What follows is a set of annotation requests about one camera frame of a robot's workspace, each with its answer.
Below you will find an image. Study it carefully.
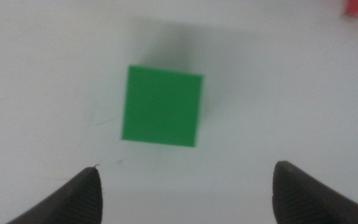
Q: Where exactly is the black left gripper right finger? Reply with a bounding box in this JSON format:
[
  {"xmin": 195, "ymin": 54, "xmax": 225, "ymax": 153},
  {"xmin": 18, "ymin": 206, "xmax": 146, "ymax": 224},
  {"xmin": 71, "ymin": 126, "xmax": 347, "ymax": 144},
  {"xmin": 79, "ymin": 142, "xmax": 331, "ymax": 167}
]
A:
[{"xmin": 272, "ymin": 160, "xmax": 358, "ymax": 224}]

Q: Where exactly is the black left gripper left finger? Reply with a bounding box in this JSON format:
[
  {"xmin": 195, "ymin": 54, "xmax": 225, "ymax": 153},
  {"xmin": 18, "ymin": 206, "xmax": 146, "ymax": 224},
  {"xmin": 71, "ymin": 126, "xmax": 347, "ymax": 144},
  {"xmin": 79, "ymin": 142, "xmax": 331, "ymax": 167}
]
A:
[{"xmin": 6, "ymin": 166, "xmax": 104, "ymax": 224}]

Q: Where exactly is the green cube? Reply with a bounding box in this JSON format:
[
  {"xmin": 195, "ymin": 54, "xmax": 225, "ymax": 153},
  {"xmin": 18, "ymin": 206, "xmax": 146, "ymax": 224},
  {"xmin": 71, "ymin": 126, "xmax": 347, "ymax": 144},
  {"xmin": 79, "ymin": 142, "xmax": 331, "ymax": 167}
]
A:
[{"xmin": 121, "ymin": 64, "xmax": 204, "ymax": 148}]

